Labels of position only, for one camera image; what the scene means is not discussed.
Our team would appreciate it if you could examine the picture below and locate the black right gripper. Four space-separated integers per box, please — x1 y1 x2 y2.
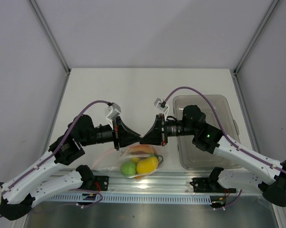
140 114 197 146

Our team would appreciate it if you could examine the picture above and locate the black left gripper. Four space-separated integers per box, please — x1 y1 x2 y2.
80 116 143 151

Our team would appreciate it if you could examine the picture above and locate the yellow toy corn cob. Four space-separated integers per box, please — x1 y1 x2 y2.
131 157 140 163

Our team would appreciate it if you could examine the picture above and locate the clear pink zip top bag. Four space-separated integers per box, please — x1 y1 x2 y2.
91 143 167 179

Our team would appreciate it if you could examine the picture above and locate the yellow toy mango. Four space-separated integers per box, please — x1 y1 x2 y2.
136 156 158 174

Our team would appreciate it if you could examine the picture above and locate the green toy custard apple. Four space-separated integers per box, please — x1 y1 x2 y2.
120 161 136 177

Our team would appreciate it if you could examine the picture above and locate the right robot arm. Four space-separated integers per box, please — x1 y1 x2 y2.
140 105 286 207

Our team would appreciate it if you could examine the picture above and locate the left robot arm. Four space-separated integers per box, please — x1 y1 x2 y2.
0 114 141 221

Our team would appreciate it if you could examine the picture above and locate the clear plastic food bin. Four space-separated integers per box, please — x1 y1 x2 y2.
173 95 240 170

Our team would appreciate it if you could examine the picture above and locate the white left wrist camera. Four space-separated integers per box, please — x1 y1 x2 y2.
105 103 121 129

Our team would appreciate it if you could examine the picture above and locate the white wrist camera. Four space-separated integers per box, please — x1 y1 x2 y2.
154 98 170 119
105 103 121 129

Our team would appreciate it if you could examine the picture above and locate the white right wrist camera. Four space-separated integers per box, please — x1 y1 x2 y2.
154 98 170 119

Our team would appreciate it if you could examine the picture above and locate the aluminium front rail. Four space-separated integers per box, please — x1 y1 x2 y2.
38 170 283 197

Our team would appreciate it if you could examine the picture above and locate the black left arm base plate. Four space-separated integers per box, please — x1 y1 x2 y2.
89 176 109 192

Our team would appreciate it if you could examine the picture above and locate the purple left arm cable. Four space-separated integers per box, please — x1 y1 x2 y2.
0 100 110 219

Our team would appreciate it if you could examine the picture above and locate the white slotted cable duct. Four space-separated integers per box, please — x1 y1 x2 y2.
47 192 212 205

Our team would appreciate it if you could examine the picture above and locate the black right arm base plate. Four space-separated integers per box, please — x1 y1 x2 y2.
190 177 237 193

